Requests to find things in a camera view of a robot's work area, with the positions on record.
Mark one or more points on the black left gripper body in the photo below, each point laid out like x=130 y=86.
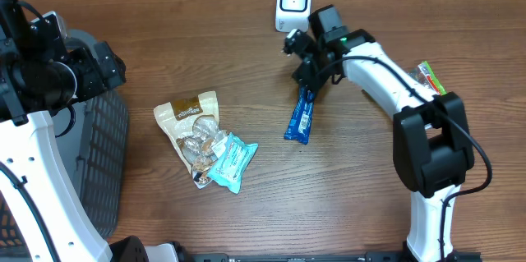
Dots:
x=90 y=78

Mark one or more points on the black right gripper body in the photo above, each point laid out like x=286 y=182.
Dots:
x=315 y=71

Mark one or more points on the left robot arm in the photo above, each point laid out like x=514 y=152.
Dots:
x=38 y=89

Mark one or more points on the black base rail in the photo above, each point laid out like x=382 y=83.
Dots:
x=374 y=256

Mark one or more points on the teal snack packet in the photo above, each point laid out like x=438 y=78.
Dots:
x=233 y=158

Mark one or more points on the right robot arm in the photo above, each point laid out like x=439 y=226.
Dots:
x=431 y=148

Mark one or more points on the grey plastic shopping basket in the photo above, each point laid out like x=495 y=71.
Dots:
x=93 y=156

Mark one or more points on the green gummy candy bag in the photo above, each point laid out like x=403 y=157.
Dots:
x=425 y=76

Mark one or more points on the blue cookie packet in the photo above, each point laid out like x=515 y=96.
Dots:
x=299 y=127

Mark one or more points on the beige mushroom snack bag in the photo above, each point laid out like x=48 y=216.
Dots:
x=192 y=125

